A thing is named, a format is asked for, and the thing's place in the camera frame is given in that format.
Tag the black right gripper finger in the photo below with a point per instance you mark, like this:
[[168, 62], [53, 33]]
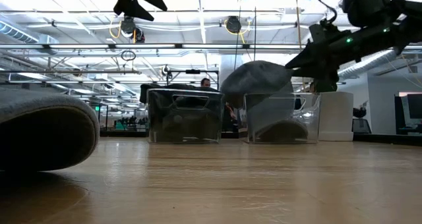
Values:
[[319, 75], [311, 59]]

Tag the blue-grey baseball cap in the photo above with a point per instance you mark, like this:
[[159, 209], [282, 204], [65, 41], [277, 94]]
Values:
[[283, 131], [254, 79], [43, 118]]

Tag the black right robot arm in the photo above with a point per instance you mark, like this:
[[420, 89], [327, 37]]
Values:
[[389, 26]]

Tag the clear plastic bin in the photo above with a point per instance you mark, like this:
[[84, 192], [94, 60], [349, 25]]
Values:
[[151, 131], [313, 118]]

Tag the white plant pot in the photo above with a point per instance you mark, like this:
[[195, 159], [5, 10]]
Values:
[[336, 118]]

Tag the person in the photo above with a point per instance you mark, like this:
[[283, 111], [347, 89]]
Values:
[[205, 82]]

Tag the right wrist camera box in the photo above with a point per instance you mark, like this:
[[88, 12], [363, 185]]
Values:
[[321, 33]]

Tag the silver ventilation duct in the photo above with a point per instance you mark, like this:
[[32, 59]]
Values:
[[372, 62]]

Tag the long ceiling light rail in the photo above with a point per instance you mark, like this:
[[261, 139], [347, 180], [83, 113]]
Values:
[[198, 46]]

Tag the black frame stand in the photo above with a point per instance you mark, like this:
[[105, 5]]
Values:
[[192, 71]]

